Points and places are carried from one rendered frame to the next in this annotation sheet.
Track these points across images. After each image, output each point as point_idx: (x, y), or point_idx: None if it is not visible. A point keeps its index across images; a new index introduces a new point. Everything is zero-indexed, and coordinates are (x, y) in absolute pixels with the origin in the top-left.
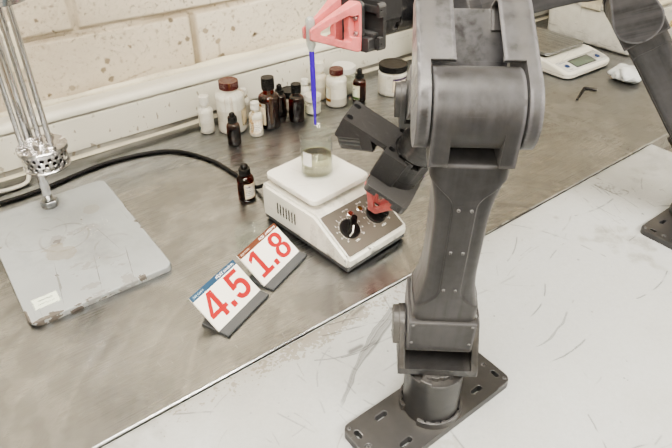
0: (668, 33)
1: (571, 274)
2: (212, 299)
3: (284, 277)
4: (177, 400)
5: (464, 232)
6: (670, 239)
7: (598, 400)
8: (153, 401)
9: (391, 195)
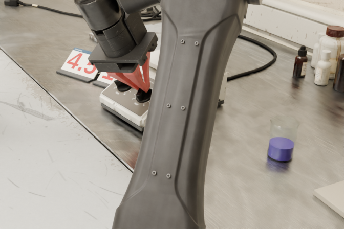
0: None
1: (50, 219)
2: (78, 57)
3: (103, 85)
4: (18, 62)
5: None
6: None
7: None
8: (21, 58)
9: (97, 48)
